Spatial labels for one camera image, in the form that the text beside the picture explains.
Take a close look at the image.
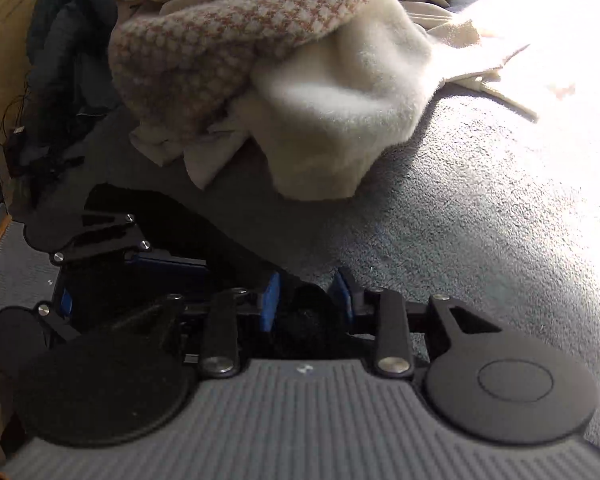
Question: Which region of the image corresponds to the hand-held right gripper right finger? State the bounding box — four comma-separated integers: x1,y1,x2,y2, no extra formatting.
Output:
329,267,504,379

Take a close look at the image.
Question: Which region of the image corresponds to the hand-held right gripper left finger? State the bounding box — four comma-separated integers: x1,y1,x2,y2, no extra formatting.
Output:
114,272,282,379

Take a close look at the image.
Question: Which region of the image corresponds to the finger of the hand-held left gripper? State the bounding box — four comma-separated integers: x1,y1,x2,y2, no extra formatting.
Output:
51,212,212,274
36,286,82,344

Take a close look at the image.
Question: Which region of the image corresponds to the black t-shirt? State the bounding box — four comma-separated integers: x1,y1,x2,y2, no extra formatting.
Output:
82,182,353,361

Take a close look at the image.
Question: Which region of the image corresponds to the pale thin garment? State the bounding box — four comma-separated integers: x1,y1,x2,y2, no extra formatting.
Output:
128,119,262,192

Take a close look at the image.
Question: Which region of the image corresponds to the grey fleece blanket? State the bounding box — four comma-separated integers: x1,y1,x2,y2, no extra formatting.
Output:
30,0,600,466

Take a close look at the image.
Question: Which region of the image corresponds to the cream fluffy sweater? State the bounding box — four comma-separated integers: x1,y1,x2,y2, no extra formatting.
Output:
230,0,483,202

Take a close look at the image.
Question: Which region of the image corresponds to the teal puffy duvet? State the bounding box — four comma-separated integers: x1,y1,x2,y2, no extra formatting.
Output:
24,0,133,206

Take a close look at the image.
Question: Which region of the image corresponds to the houndstooth knit sweater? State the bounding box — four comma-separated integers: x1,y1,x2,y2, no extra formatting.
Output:
107,0,400,137

